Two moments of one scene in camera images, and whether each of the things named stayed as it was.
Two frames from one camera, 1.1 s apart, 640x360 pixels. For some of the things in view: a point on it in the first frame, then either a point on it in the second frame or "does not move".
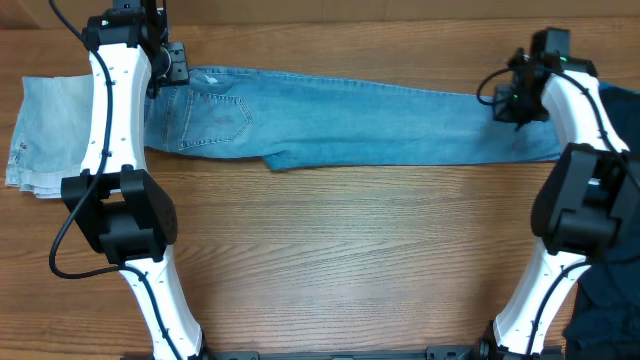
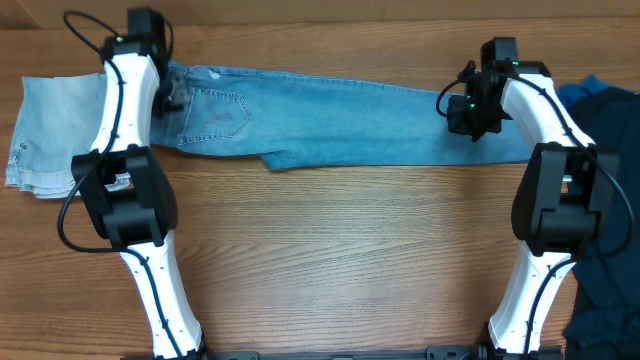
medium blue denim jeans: x=304 y=120 does not move
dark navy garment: x=605 y=324 does not move
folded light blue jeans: x=52 y=134 does not move
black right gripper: x=507 y=105 to x=461 y=117
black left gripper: x=176 y=65 to x=176 y=95
